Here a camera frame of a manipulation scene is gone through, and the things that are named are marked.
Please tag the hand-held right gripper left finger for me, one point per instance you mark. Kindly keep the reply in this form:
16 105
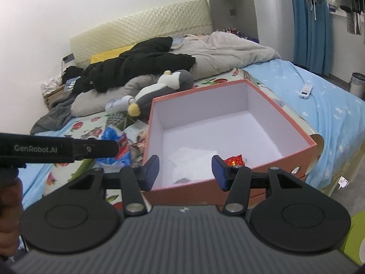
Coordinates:
152 174

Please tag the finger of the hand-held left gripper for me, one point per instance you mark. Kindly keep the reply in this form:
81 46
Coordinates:
97 148

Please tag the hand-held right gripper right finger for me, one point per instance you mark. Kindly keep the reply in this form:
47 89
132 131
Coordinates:
219 174

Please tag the orange paper gift bag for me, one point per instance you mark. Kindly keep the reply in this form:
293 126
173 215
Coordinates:
214 131

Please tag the person's left hand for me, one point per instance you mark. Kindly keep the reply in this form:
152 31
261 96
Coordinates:
10 199

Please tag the blue plastic packet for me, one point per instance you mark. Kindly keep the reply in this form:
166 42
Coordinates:
112 134

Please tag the red foil wrapper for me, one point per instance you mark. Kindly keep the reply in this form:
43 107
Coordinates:
235 159

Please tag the fruit printed mat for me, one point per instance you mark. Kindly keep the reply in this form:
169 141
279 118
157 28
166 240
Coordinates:
85 125

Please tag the white tissue paper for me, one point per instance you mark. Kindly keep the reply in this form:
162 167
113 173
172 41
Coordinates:
194 162

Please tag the dark grey blanket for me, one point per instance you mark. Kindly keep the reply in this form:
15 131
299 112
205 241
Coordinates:
54 114

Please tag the clear plastic bag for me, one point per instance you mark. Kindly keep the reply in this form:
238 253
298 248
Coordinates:
137 130

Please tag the grey pillow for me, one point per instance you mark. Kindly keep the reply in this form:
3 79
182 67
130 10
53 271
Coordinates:
94 102

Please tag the white lotion bottle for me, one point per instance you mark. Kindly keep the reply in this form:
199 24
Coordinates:
119 103

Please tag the brown cardboard box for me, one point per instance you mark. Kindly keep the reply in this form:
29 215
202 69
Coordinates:
52 97

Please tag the white crumpled cloth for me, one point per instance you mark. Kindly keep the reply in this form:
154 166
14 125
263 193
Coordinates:
51 84

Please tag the grey penguin plush toy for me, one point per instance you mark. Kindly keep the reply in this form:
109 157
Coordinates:
154 94

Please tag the black jacket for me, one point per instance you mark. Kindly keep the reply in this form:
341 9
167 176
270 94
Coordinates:
137 62

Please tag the yellow pillow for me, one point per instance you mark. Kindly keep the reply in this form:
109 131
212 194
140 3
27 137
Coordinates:
108 54

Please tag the white remote control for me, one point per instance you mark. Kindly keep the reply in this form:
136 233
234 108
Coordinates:
305 90

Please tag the grey duvet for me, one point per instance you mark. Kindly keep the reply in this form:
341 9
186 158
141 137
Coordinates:
222 54

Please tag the cream quilted headboard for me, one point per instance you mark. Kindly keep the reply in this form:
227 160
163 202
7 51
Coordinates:
142 22

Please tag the colourful patterned cloth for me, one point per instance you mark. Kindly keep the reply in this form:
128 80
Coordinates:
236 32

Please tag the lime green object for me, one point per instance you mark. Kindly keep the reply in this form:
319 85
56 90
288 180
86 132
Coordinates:
356 239

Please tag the grey trash bin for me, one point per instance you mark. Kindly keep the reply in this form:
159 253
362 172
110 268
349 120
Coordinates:
358 84

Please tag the blue curtain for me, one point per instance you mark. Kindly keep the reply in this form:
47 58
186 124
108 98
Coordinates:
313 34

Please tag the white wardrobe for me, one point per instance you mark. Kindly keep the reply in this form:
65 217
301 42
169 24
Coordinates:
242 5

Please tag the striped hanging garment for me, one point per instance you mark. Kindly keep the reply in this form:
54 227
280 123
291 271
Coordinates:
353 22

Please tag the dark wall switch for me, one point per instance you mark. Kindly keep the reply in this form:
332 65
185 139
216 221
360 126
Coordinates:
233 12

